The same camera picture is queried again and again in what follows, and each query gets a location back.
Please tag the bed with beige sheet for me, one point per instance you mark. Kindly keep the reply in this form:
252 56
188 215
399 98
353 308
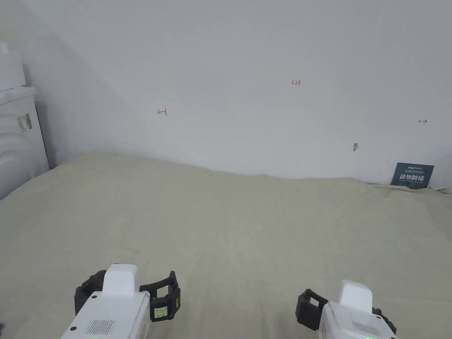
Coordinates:
226 226

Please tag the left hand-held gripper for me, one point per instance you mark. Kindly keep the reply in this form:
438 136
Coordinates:
113 310

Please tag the dark blue card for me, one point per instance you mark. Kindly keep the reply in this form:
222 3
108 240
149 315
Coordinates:
412 175

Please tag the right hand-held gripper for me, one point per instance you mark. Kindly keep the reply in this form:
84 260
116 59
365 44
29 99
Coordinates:
353 317

